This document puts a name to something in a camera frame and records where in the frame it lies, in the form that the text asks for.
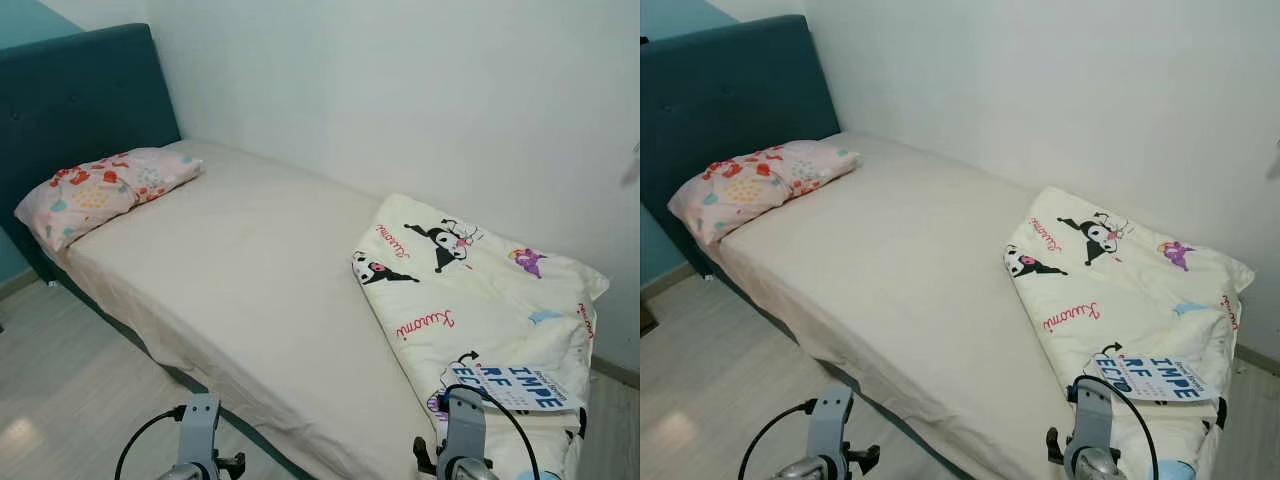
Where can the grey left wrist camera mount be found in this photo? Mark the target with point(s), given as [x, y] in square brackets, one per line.
[830, 425]
[200, 430]

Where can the mattress with cream sheet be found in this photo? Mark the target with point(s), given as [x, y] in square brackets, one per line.
[250, 260]
[900, 270]

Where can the blue fabric bed headboard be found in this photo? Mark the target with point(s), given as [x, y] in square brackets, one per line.
[80, 100]
[730, 90]

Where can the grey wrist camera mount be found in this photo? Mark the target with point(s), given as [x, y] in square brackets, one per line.
[200, 430]
[465, 430]
[1090, 420]
[830, 425]

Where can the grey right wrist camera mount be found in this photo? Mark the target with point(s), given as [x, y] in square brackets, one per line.
[465, 430]
[1090, 420]

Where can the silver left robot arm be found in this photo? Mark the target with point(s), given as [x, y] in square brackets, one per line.
[805, 470]
[185, 473]

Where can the white book blue letters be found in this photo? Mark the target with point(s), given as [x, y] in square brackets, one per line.
[1155, 378]
[510, 385]

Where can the pink patterned pillow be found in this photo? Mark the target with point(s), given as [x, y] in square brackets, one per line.
[750, 190]
[90, 195]

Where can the cream cartoon print quilt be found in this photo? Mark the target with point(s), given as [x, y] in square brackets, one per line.
[470, 300]
[1130, 290]

